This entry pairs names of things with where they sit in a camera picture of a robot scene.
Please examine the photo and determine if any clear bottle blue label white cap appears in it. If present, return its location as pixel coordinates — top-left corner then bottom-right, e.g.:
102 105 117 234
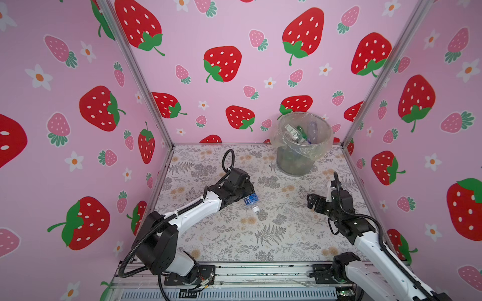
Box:
243 193 260 214

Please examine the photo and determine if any green bottle yellow cap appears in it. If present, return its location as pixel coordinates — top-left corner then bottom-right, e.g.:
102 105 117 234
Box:
296 126 308 141

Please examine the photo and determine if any clear square bottle green label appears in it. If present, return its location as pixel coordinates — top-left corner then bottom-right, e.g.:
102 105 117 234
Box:
285 124 301 141

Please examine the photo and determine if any crushed clear bottle white cap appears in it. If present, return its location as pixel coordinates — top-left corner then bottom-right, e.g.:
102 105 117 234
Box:
306 121 319 144

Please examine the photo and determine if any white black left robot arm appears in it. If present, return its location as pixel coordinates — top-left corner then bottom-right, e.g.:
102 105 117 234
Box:
133 174 255 282

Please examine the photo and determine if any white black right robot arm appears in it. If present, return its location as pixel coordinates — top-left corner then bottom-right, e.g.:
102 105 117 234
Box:
307 191 451 300

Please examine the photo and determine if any translucent plastic bin liner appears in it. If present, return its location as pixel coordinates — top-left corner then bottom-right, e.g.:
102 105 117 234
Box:
270 112 334 161

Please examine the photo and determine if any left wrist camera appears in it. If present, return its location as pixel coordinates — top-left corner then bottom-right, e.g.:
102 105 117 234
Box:
223 168 249 191

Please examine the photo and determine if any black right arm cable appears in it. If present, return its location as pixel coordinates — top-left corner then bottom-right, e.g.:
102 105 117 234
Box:
333 171 438 301

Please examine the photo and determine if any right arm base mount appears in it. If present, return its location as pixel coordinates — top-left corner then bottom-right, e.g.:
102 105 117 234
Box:
309 252 360 284

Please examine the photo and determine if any grey wire mesh bin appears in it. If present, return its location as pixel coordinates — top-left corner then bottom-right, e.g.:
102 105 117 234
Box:
276 112 335 178

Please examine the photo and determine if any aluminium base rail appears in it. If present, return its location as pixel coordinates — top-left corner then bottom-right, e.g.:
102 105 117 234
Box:
105 262 398 300

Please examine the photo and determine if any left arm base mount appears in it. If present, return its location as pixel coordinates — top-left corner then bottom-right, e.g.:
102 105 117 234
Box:
163 253 216 287

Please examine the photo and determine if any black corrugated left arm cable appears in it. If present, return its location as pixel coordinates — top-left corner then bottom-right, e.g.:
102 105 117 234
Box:
117 148 236 279

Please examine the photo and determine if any aluminium right corner post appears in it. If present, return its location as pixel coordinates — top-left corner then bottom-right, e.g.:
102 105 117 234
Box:
341 0 434 151

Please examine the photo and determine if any aluminium corner post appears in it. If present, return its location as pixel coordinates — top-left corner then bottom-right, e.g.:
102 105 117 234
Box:
99 0 174 151
341 0 434 151

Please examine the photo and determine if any aluminium left corner post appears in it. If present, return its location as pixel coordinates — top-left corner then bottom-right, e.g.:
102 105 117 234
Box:
99 0 174 151

